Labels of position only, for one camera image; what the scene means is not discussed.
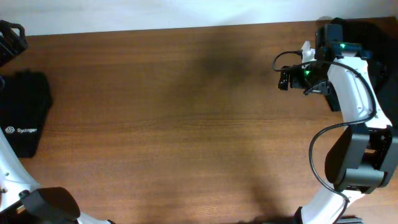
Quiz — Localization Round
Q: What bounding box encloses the black t-shirt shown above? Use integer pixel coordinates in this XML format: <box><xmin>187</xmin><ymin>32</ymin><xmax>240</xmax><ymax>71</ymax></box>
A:
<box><xmin>1</xmin><ymin>70</ymin><xmax>53</xmax><ymax>158</ymax></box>

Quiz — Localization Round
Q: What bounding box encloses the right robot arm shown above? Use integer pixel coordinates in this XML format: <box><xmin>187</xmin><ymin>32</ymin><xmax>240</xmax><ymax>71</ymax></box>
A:
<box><xmin>278</xmin><ymin>18</ymin><xmax>397</xmax><ymax>223</ymax></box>

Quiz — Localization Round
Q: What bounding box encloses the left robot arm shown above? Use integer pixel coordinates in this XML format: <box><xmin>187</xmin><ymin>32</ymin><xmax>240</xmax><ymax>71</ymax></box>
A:
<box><xmin>1</xmin><ymin>70</ymin><xmax>99</xmax><ymax>224</ymax></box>

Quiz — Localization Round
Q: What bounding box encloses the black clothes pile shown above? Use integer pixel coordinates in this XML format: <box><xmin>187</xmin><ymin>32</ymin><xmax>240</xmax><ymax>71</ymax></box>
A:
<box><xmin>331</xmin><ymin>17</ymin><xmax>397</xmax><ymax>129</ymax></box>

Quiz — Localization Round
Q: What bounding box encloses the right black camera cable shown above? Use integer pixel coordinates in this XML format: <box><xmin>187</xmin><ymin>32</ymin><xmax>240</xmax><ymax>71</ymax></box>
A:
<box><xmin>272</xmin><ymin>50</ymin><xmax>377</xmax><ymax>224</ymax></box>

